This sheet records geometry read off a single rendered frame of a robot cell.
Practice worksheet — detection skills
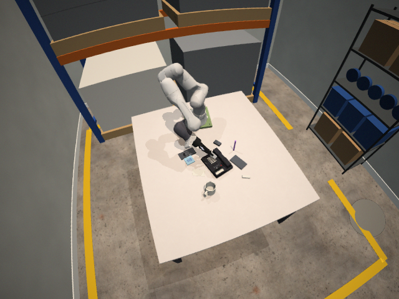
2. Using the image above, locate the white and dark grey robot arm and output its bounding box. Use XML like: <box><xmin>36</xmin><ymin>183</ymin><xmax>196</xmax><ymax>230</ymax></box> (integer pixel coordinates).
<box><xmin>158</xmin><ymin>63</ymin><xmax>208</xmax><ymax>149</ymax></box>

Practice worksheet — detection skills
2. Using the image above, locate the light blue sticky note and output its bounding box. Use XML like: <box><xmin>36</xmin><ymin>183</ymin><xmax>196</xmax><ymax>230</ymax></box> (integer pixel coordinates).
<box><xmin>184</xmin><ymin>156</ymin><xmax>195</xmax><ymax>165</ymax></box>

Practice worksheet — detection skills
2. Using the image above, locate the black desk phone body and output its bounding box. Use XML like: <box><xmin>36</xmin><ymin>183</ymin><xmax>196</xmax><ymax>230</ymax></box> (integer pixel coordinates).
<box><xmin>201</xmin><ymin>154</ymin><xmax>233</xmax><ymax>178</ymax></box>

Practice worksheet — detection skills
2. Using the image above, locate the grey mug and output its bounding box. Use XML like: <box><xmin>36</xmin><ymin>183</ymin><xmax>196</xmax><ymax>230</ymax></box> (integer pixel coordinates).
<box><xmin>204</xmin><ymin>181</ymin><xmax>216</xmax><ymax>197</ymax></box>

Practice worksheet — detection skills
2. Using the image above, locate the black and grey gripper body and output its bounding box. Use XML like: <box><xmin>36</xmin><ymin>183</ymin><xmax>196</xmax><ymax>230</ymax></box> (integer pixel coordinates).
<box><xmin>192</xmin><ymin>137</ymin><xmax>204</xmax><ymax>148</ymax></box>

